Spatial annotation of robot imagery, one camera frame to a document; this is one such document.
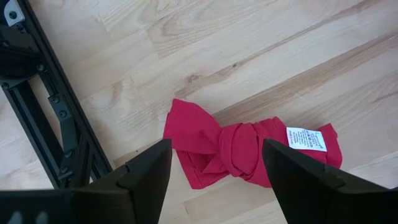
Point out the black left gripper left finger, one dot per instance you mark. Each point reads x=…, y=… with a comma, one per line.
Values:
x=140, y=193

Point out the red knotted cloth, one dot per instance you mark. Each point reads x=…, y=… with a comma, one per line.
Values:
x=199, y=133

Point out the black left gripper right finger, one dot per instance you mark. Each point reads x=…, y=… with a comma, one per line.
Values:
x=314, y=199

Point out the black aluminium rig frame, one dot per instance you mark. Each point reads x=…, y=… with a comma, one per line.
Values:
x=63, y=124

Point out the silver corner bracket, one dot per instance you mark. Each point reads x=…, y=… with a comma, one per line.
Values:
x=12, y=20

